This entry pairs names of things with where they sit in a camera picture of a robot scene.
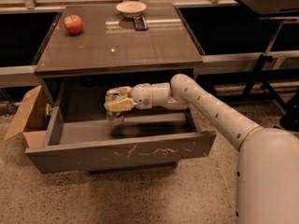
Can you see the black office chair base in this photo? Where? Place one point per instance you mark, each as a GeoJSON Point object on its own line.
{"type": "Point", "coordinates": [290, 121]}

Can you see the red apple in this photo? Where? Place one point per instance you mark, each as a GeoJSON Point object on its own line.
{"type": "Point", "coordinates": [73, 24]}

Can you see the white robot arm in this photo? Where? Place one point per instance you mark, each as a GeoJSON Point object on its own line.
{"type": "Point", "coordinates": [268, 164]}

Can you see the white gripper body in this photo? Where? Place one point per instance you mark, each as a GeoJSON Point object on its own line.
{"type": "Point", "coordinates": [141, 96]}

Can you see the open grey top drawer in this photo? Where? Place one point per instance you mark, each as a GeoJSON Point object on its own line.
{"type": "Point", "coordinates": [79, 138]}

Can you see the brown cardboard box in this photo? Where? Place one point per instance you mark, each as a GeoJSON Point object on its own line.
{"type": "Point", "coordinates": [29, 119]}

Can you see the black side table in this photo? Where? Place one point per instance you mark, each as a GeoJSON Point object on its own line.
{"type": "Point", "coordinates": [252, 26]}

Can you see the grey cabinet with glass top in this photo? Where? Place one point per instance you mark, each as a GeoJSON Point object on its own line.
{"type": "Point", "coordinates": [109, 44]}

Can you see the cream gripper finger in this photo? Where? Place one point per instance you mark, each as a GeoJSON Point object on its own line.
{"type": "Point", "coordinates": [120, 92]}
{"type": "Point", "coordinates": [121, 105]}

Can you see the black remote control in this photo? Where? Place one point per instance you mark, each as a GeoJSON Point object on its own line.
{"type": "Point", "coordinates": [140, 24]}

